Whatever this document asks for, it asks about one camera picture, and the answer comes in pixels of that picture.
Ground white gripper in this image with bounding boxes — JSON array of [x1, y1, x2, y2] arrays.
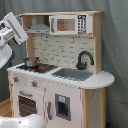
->
[[3, 12, 28, 45]]

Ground white toy microwave door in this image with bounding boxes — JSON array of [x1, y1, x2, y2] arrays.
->
[[49, 14, 93, 35]]

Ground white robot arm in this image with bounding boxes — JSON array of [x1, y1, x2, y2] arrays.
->
[[0, 12, 45, 128]]

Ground wooden toy kitchen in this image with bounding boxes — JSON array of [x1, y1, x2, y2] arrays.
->
[[8, 11, 114, 128]]

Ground grey range hood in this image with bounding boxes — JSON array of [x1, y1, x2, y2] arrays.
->
[[26, 15, 51, 35]]

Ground small metal pot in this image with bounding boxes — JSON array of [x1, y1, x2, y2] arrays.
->
[[24, 57, 40, 67]]

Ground black toy stovetop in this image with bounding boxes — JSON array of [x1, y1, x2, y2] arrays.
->
[[19, 63, 56, 73]]

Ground red left stove knob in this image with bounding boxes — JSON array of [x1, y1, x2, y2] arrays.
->
[[12, 76, 19, 83]]

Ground red stove knob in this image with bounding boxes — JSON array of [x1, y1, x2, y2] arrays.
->
[[12, 76, 19, 83], [31, 81, 37, 88]]

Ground red right stove knob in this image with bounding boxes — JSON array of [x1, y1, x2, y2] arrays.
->
[[31, 81, 37, 88]]

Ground grey toy sink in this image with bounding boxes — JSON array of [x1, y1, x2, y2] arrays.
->
[[53, 68, 93, 81]]

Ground white oven door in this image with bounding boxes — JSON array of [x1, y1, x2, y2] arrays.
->
[[12, 87, 45, 128]]

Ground black toy faucet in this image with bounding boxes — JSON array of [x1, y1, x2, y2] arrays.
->
[[76, 51, 94, 70]]

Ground white cabinet door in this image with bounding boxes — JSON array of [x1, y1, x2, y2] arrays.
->
[[46, 87, 82, 128]]

